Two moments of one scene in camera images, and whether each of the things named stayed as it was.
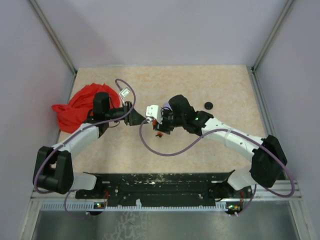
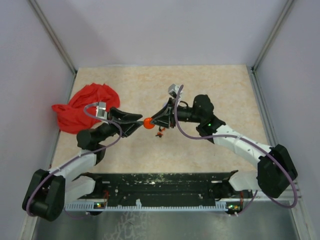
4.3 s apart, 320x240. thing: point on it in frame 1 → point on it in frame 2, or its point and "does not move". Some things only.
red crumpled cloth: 71,115 does not move
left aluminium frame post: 46,25 does not move
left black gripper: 134,118 → 127,128
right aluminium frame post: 281,19 does not move
